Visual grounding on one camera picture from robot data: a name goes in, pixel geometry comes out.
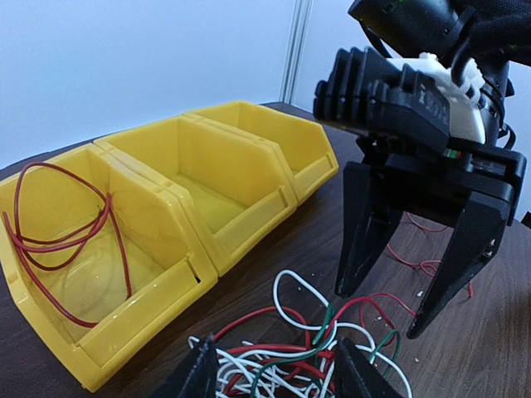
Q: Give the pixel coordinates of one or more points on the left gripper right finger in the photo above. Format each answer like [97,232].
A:
[355,377]

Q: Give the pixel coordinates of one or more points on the yellow three-compartment bin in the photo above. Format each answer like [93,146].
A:
[106,244]

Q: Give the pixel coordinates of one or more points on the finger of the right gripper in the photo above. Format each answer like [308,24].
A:
[369,221]
[477,234]

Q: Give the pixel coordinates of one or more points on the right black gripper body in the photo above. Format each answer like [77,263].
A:
[389,182]

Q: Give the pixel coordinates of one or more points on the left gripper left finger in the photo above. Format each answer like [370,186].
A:
[196,374]

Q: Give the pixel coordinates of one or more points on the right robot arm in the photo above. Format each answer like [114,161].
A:
[491,33]

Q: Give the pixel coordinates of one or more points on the right aluminium frame post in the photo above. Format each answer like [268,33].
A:
[298,32]

